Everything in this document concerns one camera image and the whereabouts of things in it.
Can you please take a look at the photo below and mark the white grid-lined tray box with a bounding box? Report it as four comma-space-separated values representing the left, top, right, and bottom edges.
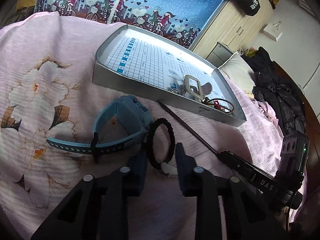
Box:
93, 23, 246, 127

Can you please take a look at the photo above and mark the beige plastic hair claw clip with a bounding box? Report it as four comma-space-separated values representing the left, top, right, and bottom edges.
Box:
180, 75, 213, 102

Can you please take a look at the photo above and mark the blue bicycle-print fabric wardrobe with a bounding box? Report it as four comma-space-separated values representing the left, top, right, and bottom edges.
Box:
35, 0, 224, 48

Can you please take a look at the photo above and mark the white pillow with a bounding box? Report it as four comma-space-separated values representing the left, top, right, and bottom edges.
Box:
218, 52, 255, 94

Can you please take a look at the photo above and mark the white paper gift bag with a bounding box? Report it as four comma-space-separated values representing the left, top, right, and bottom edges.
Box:
263, 21, 283, 42

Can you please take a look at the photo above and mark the pink floral bed sheet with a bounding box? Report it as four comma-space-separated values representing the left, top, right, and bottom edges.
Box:
1, 12, 283, 239

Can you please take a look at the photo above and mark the light blue smart watch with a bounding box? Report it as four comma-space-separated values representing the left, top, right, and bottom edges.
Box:
47, 95, 152, 159

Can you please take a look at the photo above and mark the black hair tie with charm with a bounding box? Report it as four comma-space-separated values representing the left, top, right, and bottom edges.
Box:
146, 117, 179, 177

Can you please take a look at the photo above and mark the dark wooden hair stick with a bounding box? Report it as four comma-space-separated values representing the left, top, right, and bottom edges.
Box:
157, 100, 218, 157

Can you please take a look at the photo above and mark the black puffer jacket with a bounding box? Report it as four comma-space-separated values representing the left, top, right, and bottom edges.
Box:
242, 47, 306, 135

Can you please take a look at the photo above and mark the red string bracelet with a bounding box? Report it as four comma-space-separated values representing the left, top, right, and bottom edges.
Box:
201, 97, 235, 116

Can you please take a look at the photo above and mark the grey bedside drawer cabinet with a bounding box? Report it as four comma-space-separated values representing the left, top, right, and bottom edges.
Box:
206, 42, 234, 68

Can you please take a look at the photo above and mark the light wooden wardrobe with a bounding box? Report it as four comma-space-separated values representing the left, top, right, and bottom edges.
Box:
190, 0, 273, 59

